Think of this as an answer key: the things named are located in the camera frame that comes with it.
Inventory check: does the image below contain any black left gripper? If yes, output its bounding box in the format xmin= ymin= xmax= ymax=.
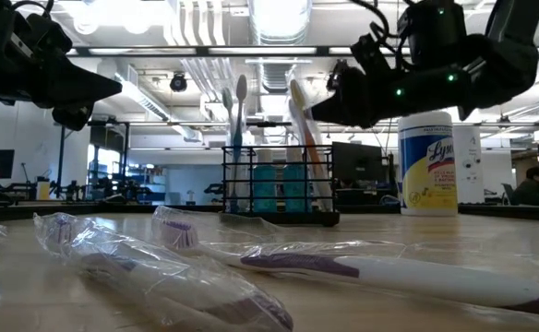
xmin=0 ymin=13 xmax=123 ymax=132

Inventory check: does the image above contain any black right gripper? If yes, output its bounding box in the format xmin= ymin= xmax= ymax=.
xmin=309 ymin=34 xmax=437 ymax=129

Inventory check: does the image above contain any beige toothbrush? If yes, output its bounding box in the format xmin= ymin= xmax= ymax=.
xmin=289 ymin=78 xmax=335 ymax=212

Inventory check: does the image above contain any small teal bottle white cap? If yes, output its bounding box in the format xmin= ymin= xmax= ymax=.
xmin=253 ymin=149 xmax=276 ymax=212
xmin=282 ymin=147 xmax=306 ymax=209

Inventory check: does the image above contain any purple toothbrush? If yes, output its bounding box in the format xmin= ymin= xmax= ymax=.
xmin=151 ymin=205 xmax=539 ymax=319
xmin=32 ymin=211 xmax=294 ymax=332

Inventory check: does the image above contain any black ceiling spotlight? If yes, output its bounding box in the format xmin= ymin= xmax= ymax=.
xmin=325 ymin=59 xmax=344 ymax=92
xmin=169 ymin=72 xmax=188 ymax=92

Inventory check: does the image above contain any Lysol wipes canister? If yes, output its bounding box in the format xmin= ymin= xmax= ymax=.
xmin=397 ymin=110 xmax=459 ymax=218

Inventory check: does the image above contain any yellow white container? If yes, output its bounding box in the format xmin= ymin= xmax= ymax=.
xmin=36 ymin=178 xmax=52 ymax=202

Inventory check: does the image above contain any person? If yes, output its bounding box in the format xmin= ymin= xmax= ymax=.
xmin=511 ymin=165 xmax=539 ymax=208

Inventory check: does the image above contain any black background workstation frame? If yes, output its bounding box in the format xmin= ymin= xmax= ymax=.
xmin=54 ymin=120 xmax=132 ymax=200

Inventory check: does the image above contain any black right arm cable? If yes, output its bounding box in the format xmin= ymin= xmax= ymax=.
xmin=350 ymin=0 xmax=413 ymax=47

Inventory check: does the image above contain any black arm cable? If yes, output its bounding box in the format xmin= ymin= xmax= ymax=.
xmin=10 ymin=0 xmax=56 ymax=22
xmin=350 ymin=0 xmax=413 ymax=47

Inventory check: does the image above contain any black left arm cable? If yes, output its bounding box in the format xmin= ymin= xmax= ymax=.
xmin=10 ymin=0 xmax=56 ymax=22

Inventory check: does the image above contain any silver ceiling ventilation duct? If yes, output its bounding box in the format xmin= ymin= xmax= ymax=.
xmin=248 ymin=0 xmax=315 ymax=91

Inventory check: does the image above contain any black wire caddy basket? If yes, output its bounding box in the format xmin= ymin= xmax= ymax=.
xmin=222 ymin=145 xmax=341 ymax=227

